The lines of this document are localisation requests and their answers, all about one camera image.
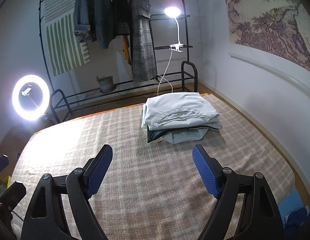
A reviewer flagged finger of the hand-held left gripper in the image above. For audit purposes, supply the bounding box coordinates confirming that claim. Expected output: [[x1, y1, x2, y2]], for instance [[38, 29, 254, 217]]
[[0, 155, 10, 176]]

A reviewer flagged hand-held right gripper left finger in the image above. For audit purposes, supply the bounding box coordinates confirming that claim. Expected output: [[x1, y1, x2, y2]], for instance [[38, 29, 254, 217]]
[[21, 144, 113, 240]]

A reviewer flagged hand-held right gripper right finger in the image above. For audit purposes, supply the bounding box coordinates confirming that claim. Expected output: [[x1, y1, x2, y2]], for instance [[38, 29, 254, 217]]
[[192, 144, 287, 240]]

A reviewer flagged white shirt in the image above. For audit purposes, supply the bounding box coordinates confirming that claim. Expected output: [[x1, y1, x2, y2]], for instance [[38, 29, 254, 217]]
[[140, 92, 220, 131]]

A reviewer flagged black metal clothes rack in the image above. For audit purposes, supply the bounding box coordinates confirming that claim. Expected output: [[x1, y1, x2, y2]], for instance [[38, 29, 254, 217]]
[[38, 0, 198, 124]]

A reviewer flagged yellow plastic object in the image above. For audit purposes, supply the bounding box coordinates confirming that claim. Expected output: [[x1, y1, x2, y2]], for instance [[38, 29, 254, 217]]
[[0, 176, 11, 193]]

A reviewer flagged pale folded garment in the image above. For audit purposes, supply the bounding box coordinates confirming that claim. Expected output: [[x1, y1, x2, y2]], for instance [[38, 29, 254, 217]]
[[162, 129, 208, 145]]

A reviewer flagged beige checked blanket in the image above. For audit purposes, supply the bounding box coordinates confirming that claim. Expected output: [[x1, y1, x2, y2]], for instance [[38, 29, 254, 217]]
[[10, 94, 296, 240]]

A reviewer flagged dark green colour-block garment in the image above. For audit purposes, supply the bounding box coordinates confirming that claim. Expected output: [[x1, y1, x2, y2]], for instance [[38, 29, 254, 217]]
[[147, 123, 222, 143]]

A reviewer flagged black light tripod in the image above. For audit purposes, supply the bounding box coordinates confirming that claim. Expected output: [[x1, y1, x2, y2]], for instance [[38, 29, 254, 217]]
[[42, 112, 55, 127]]

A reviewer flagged potted plant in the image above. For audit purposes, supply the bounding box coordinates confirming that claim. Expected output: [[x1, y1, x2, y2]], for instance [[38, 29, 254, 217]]
[[95, 75, 115, 93]]

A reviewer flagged blue cloth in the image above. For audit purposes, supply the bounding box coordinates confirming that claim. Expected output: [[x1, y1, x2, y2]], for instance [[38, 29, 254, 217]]
[[283, 190, 310, 231]]

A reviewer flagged yellow scarf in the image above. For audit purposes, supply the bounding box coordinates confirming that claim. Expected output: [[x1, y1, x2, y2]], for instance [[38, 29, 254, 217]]
[[122, 35, 132, 66]]

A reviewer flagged grey plaid coat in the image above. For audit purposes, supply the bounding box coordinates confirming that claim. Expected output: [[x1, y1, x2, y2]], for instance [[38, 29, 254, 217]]
[[127, 0, 158, 83]]

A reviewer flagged dark green jacket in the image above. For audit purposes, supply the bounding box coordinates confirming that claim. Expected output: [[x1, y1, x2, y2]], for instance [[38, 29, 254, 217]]
[[94, 0, 116, 50]]

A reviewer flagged blue denim jacket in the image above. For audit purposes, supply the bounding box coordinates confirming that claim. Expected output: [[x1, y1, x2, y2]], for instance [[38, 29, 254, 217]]
[[73, 0, 97, 43]]

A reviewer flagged black coat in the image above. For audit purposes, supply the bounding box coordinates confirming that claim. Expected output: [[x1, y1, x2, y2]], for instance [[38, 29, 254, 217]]
[[109, 0, 132, 37]]

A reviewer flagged white clip lamp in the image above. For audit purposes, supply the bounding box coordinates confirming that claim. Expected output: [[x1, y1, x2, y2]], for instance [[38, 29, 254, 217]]
[[164, 7, 184, 54]]

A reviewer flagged white ring light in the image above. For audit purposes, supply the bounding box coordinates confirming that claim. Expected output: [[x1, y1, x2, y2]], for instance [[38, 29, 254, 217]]
[[12, 74, 51, 121]]

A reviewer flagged white wall rail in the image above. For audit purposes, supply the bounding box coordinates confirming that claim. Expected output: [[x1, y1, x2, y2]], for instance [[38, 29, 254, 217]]
[[228, 52, 310, 103]]

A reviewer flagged green striped wall hanging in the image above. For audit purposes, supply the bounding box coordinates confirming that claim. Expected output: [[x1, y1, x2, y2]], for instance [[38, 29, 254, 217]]
[[43, 0, 92, 77]]

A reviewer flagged landscape wall mural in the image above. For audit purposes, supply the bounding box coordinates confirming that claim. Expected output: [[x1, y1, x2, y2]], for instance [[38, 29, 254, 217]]
[[222, 0, 310, 76]]

